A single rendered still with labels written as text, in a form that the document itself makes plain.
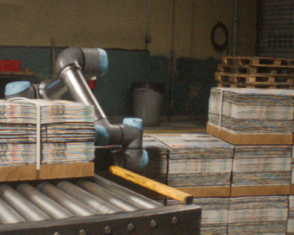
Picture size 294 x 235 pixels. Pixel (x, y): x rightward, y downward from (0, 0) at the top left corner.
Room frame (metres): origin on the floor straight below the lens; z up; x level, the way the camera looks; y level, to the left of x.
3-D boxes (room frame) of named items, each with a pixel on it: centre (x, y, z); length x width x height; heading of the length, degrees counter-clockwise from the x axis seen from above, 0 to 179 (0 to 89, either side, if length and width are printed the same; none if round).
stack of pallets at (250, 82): (8.96, -2.30, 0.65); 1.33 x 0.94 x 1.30; 124
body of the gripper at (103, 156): (1.89, 0.10, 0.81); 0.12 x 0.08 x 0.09; 120
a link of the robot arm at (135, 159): (1.97, -0.04, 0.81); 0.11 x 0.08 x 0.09; 120
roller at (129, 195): (1.54, -0.01, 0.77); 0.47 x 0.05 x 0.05; 30
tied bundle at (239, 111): (2.42, -0.59, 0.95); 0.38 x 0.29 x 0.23; 10
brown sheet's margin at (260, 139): (2.42, -0.58, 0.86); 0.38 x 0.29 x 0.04; 10
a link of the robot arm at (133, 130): (1.95, -0.03, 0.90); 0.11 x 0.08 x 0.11; 128
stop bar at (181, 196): (1.57, -0.08, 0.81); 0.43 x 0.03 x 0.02; 30
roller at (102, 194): (1.51, 0.05, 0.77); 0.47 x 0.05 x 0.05; 30
